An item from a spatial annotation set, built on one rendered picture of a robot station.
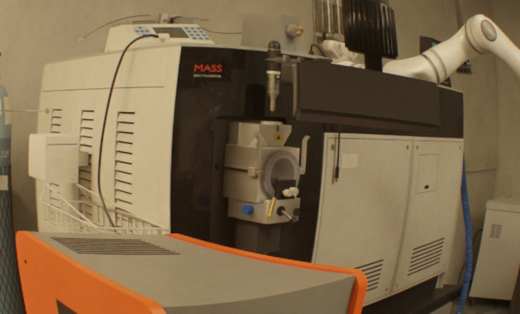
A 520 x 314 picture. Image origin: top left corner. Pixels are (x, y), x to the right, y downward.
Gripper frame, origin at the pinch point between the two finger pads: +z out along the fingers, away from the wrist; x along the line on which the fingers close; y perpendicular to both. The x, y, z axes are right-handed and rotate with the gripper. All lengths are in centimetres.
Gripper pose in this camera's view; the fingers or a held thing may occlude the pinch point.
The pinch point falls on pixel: (270, 59)
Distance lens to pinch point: 167.9
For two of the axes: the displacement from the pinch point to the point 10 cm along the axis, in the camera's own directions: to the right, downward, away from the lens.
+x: 7.3, -0.1, 6.8
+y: -0.6, 10.0, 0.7
